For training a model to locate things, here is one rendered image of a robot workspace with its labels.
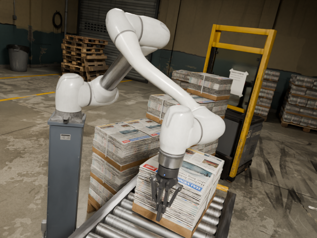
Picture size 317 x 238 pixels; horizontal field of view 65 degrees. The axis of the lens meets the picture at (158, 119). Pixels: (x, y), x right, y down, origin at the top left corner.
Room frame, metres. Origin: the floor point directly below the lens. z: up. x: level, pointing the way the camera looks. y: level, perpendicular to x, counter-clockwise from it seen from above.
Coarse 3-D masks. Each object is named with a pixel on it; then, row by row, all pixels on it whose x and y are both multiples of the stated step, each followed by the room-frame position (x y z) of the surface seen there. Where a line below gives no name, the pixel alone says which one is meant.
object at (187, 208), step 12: (156, 156) 1.06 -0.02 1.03; (144, 168) 0.93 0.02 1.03; (156, 168) 0.94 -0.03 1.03; (180, 168) 0.98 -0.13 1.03; (144, 180) 0.93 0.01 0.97; (156, 180) 0.90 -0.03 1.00; (180, 180) 0.88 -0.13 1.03; (192, 180) 0.89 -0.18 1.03; (204, 180) 0.91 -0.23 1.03; (144, 192) 0.92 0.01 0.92; (180, 192) 0.85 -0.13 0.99; (192, 192) 0.83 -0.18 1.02; (204, 192) 0.85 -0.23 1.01; (144, 204) 0.92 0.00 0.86; (180, 204) 0.85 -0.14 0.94; (192, 204) 0.83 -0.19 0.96; (204, 204) 0.95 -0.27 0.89; (168, 216) 0.87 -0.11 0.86; (180, 216) 0.85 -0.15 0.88; (192, 216) 0.83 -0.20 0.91; (192, 228) 0.83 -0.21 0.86
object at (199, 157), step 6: (186, 150) 1.18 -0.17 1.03; (192, 150) 1.20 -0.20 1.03; (186, 156) 1.11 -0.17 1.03; (192, 156) 1.12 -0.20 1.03; (198, 156) 1.13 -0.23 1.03; (204, 156) 1.15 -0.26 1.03; (210, 156) 1.16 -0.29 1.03; (198, 162) 1.07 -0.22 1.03; (204, 162) 1.08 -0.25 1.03; (210, 162) 1.09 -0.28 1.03; (216, 162) 1.10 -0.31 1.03; (222, 162) 1.12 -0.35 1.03; (210, 168) 1.03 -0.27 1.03; (216, 168) 1.04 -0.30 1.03; (222, 168) 1.15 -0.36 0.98; (216, 180) 1.07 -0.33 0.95; (216, 186) 1.16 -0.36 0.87; (210, 198) 1.06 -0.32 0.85
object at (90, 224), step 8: (136, 176) 1.24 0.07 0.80; (128, 184) 1.15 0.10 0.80; (136, 184) 1.16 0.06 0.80; (120, 192) 1.06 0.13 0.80; (128, 192) 1.08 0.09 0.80; (112, 200) 0.99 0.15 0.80; (120, 200) 1.00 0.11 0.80; (104, 208) 0.93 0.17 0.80; (112, 208) 0.94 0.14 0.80; (96, 216) 0.87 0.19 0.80; (104, 216) 0.88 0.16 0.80; (88, 224) 0.82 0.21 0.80; (96, 224) 0.82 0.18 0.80; (80, 232) 0.77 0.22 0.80; (88, 232) 0.77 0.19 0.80
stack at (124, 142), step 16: (96, 128) 1.82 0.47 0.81; (112, 128) 1.84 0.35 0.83; (128, 128) 1.90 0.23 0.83; (144, 128) 1.97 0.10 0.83; (160, 128) 2.03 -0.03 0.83; (96, 144) 1.80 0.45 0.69; (112, 144) 1.68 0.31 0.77; (128, 144) 1.63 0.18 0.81; (144, 144) 1.76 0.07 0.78; (96, 160) 1.80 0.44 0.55; (128, 160) 1.65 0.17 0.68; (112, 176) 1.65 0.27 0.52; (128, 176) 1.66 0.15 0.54; (96, 192) 1.77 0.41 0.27; (96, 208) 1.75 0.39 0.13
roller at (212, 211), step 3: (210, 207) 1.07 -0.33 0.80; (207, 210) 1.05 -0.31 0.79; (210, 210) 1.05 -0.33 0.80; (213, 210) 1.05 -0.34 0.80; (216, 210) 1.05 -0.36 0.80; (219, 210) 1.06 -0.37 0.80; (210, 213) 1.04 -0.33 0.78; (213, 213) 1.04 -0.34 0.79; (216, 213) 1.04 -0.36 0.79; (219, 213) 1.03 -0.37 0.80; (216, 216) 1.03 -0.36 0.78; (219, 216) 1.03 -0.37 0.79; (219, 219) 1.03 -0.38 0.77
